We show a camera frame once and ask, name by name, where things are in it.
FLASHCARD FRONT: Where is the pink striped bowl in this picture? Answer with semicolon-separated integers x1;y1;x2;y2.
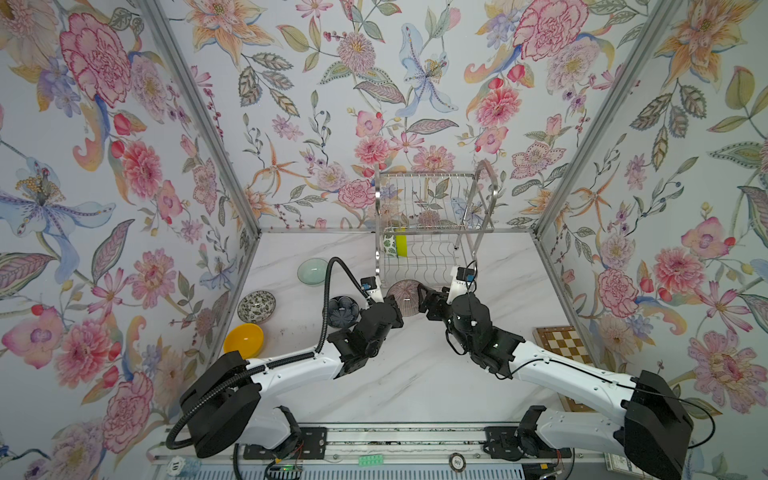
386;279;420;318

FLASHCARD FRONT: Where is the dark blue floral bowl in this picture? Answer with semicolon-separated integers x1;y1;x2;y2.
327;296;360;329

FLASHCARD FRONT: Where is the lime green plastic bowl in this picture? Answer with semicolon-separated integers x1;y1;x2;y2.
394;235;409;258

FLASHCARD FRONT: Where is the green leaf pattern bowl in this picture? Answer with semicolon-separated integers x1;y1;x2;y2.
381;234;398;258

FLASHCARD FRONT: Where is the silver wire dish rack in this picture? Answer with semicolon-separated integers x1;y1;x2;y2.
374;160;500;288

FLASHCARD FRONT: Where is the yellow plastic bowl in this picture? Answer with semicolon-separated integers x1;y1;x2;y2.
223;323;264;359

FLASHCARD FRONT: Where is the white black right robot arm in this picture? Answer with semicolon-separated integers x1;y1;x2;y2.
417;286;693;479

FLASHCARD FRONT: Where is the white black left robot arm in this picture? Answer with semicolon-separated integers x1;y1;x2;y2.
165;295;404;459

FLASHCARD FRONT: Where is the pale green celadon bowl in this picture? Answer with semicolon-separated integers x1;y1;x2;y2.
297;258;328;286

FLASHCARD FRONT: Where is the wooden checkerboard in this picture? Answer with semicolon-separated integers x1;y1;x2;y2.
532;325;598;414

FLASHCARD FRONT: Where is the black white patterned bowl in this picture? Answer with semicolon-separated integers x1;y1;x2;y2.
236;290;276;324

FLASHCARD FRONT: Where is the green connector block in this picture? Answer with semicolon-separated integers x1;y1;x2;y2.
358;455;384;468

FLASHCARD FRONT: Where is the black corrugated left cable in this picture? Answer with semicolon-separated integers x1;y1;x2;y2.
164;256;370;451

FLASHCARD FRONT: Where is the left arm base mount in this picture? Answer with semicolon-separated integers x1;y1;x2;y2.
241;427;328;461

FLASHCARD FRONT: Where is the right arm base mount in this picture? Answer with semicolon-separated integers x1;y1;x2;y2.
483;426;573;462

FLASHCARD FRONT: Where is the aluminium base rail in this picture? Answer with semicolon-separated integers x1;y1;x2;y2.
146;421;667;466

